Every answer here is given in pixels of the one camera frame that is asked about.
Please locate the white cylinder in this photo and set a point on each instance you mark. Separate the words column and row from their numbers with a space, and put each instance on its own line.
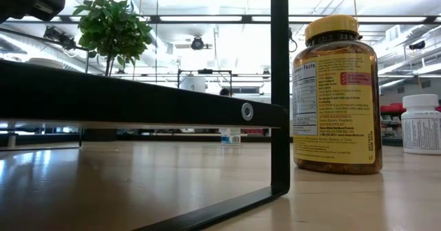
column 193, row 84

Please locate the rack with red bins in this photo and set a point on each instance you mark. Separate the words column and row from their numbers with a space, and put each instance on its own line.
column 391, row 108

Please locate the black ceiling spot lamp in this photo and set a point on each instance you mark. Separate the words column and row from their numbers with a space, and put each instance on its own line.
column 197, row 43
column 417, row 45
column 55, row 34
column 291, row 34

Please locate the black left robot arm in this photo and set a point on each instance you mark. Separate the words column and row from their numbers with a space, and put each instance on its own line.
column 44, row 0

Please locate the black metal shelf frame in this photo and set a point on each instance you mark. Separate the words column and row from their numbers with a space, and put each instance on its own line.
column 103, row 100

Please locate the amber bottle with yellow cap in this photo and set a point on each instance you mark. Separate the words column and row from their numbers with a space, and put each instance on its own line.
column 337, row 120

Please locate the black metal stand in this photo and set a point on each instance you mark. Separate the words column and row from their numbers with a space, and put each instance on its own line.
column 205, row 71

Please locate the black aluminium table frame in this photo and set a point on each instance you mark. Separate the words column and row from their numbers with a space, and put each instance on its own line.
column 172, row 138

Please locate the person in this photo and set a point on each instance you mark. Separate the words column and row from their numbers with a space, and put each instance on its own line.
column 224, row 92

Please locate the green artificial plant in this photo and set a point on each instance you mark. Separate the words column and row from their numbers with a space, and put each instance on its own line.
column 113, row 27

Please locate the white-capped bottle with printed label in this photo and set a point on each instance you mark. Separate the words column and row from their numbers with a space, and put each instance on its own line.
column 422, row 134

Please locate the white air vent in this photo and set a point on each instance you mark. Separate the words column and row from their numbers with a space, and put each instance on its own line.
column 396, row 32

